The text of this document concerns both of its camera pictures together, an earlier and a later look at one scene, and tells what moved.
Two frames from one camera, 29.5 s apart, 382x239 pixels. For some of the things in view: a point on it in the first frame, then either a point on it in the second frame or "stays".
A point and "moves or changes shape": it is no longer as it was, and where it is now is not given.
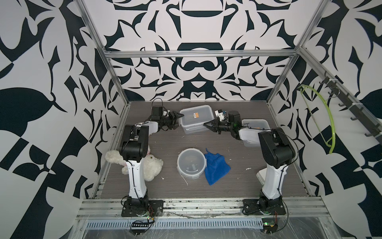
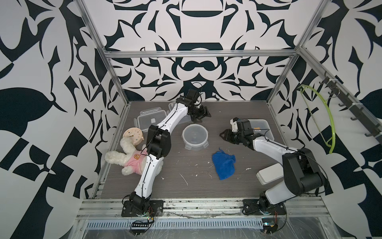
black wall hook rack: x=358 y=110 stays
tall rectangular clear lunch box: x=194 y=118 moves or changes shape
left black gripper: x=173 y=118 to x=203 y=111
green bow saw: x=332 y=148 stays
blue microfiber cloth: x=216 y=167 to x=225 y=164
